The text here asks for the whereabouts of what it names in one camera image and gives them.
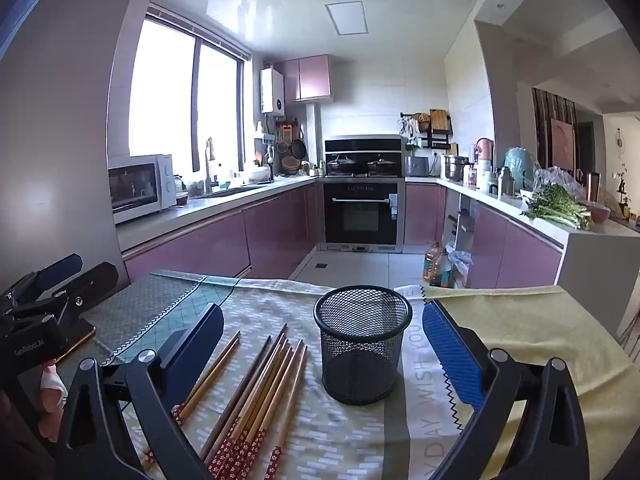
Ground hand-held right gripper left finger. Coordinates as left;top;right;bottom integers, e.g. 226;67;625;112
54;303;225;480

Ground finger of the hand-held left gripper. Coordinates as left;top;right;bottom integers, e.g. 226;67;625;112
30;261;120;333
0;253;84;311

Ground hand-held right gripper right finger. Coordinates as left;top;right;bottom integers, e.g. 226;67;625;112
421;299;585;480

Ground bundle of wooden chopsticks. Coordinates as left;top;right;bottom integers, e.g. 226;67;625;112
141;323;308;480

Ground black mesh holder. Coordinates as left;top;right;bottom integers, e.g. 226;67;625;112
313;285;412;406

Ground person's left hand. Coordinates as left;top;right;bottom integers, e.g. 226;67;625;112
40;361;69;413

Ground cooking oil bottles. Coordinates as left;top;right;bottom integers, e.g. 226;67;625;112
434;247;455;289

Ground plastic bag on floor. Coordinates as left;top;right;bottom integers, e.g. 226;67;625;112
446;247;473;288

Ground cooking oil bottle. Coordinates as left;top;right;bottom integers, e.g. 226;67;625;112
422;241;442;283

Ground grey refrigerator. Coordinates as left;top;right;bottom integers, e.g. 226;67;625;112
0;0;151;311

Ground white microwave oven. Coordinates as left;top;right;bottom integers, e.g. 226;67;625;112
107;154;177;225

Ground pink sink-side base cabinets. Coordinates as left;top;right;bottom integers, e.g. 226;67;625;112
122;182;321;286

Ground pink peninsula base cabinets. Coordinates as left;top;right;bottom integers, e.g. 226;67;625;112
467;200;566;291

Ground pink base cabinet beside oven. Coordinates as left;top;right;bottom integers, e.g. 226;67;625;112
404;182;448;247

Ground patchwork printed tablecloth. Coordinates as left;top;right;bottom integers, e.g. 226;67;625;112
50;270;633;480

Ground kitchen sink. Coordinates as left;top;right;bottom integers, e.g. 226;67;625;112
200;182;273;198

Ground metal sink faucet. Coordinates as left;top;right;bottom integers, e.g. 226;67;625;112
202;136;217;195

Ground black built-in oven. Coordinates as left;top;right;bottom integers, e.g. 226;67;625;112
323;178;405;253

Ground steel thermos bottle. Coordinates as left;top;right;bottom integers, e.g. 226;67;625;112
496;166;516;197

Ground bunch of green vegetables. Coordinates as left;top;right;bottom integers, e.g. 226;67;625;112
520;184;596;231

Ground stainless steel pot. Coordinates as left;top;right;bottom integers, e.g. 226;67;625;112
444;155;469;182

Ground mint green appliance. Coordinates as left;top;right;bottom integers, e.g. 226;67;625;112
503;147;535;192

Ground black lidded wok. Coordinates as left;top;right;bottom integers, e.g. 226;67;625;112
327;156;357;177
366;156;398;177

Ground pink bowl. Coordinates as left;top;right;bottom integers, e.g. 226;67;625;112
582;201;612;225

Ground clear plastic bag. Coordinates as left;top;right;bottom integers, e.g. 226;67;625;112
532;166;586;201

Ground kitchen window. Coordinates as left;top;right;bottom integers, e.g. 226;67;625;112
129;7;251;173

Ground black range hood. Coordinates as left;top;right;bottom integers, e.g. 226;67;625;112
324;135;406;178

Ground decorative plant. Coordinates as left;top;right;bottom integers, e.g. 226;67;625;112
617;165;632;218

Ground ceiling light panel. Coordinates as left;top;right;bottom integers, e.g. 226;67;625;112
325;1;370;37

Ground black wall rack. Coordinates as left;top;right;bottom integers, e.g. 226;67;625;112
400;108;453;150

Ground framed wall picture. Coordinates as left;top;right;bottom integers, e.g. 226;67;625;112
550;117;576;168

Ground white wall water heater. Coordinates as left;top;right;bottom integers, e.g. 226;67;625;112
260;67;286;114

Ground pink wall cabinet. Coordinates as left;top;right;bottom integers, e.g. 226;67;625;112
275;54;333;103

